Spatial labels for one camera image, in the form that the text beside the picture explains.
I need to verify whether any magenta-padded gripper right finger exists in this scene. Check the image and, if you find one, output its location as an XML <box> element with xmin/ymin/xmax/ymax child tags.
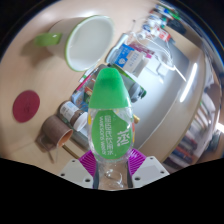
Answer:
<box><xmin>127</xmin><ymin>147</ymin><xmax>171</xmax><ymax>190</ymax></box>

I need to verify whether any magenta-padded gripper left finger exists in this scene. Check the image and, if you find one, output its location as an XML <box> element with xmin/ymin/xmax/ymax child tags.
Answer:
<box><xmin>58</xmin><ymin>149</ymin><xmax>98</xmax><ymax>190</ymax></box>

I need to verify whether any clear bottle with green cap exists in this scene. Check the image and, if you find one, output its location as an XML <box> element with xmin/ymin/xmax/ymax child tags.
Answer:
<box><xmin>86</xmin><ymin>66</ymin><xmax>136</xmax><ymax>191</ymax></box>

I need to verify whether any brown mug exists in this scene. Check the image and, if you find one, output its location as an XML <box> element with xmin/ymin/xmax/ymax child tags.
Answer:
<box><xmin>38</xmin><ymin>114</ymin><xmax>75</xmax><ymax>150</ymax></box>

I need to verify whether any small jar with white lid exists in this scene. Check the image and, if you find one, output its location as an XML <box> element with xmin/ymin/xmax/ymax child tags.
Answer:
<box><xmin>58</xmin><ymin>100</ymin><xmax>90</xmax><ymax>132</ymax></box>

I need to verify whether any grey shaker bottle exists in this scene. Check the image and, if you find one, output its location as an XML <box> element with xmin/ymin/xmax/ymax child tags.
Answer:
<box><xmin>127</xmin><ymin>79</ymin><xmax>148</xmax><ymax>102</ymax></box>

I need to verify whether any flat round red coaster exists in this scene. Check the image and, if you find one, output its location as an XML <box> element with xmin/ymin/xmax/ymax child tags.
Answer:
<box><xmin>12</xmin><ymin>89</ymin><xmax>41</xmax><ymax>124</ymax></box>

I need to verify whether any under-shelf light bar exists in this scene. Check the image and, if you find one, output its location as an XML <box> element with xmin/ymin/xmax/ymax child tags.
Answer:
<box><xmin>179</xmin><ymin>62</ymin><xmax>199</xmax><ymax>104</ymax></box>

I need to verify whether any blue and white carton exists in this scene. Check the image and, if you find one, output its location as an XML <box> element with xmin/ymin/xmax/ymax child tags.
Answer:
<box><xmin>109</xmin><ymin>43</ymin><xmax>148</xmax><ymax>77</ymax></box>

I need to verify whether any red and white can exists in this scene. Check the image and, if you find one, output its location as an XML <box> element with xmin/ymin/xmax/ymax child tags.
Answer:
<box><xmin>157</xmin><ymin>27</ymin><xmax>173</xmax><ymax>43</ymax></box>

